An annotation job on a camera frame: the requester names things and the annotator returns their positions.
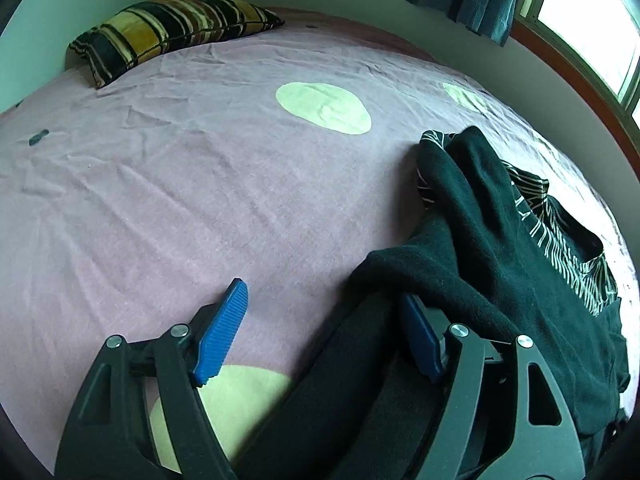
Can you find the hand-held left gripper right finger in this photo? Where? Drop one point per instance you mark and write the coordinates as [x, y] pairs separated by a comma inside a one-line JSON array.
[[421, 342]]

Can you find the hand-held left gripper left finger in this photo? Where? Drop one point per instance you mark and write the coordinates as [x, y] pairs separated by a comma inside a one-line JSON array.
[[222, 335]]

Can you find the dark green printed sweatshirt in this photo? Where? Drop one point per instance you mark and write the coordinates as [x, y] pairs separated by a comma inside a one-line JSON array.
[[475, 240]]

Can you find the pink bed sheet green dots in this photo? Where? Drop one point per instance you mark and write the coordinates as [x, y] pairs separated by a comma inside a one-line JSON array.
[[200, 185]]

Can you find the striped black yellow pillow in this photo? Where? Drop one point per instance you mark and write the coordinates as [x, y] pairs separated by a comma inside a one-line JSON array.
[[165, 30]]

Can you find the window with wooden frame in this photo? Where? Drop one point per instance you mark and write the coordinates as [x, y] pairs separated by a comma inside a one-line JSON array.
[[575, 0]]

